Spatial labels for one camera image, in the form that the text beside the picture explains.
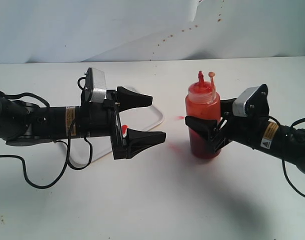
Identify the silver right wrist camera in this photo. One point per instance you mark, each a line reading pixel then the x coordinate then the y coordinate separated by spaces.
pixel 252 102

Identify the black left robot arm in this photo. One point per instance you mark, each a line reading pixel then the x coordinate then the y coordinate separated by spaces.
pixel 27 119

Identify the white rectangular plastic tray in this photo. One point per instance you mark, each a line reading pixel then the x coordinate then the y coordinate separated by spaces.
pixel 138 121

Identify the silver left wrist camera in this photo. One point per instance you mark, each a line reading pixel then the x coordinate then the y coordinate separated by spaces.
pixel 95 89

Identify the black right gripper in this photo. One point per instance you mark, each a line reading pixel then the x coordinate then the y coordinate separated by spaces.
pixel 247 131

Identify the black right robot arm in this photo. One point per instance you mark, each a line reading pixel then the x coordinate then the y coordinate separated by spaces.
pixel 281 141

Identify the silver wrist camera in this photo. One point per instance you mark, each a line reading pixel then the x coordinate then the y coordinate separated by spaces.
pixel 95 89
pixel 252 102

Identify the red sauce blob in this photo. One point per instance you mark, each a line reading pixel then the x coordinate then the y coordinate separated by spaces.
pixel 124 129

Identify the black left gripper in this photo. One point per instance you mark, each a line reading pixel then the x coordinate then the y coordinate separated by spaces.
pixel 102 119

